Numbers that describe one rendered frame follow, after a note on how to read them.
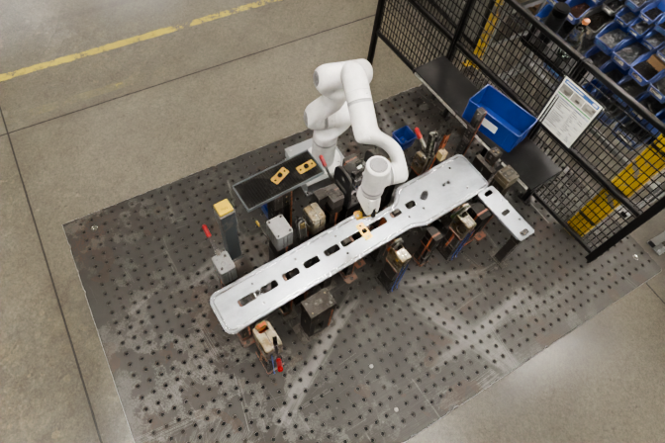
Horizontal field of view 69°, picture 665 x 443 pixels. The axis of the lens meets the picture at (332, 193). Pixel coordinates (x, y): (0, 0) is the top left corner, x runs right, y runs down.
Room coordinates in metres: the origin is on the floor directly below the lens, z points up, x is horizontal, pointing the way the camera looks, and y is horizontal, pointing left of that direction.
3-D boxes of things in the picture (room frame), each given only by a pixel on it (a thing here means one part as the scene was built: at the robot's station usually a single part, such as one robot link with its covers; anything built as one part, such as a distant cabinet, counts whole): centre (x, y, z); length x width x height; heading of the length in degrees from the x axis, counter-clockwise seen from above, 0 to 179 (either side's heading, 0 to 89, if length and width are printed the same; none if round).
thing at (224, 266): (0.72, 0.39, 0.88); 0.11 x 0.10 x 0.36; 41
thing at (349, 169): (1.21, -0.10, 0.94); 0.18 x 0.13 x 0.49; 131
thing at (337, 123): (1.48, 0.05, 1.11); 0.19 x 0.12 x 0.24; 112
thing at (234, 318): (0.97, -0.15, 1.00); 1.38 x 0.22 x 0.02; 131
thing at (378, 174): (0.94, -0.14, 1.51); 0.09 x 0.08 x 0.13; 112
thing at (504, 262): (1.11, -0.88, 0.84); 0.11 x 0.06 x 0.29; 41
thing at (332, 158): (1.47, 0.08, 0.89); 0.19 x 0.19 x 0.18
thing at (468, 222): (1.10, -0.61, 0.87); 0.12 x 0.09 x 0.35; 41
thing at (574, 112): (1.59, -0.99, 1.30); 0.23 x 0.02 x 0.31; 41
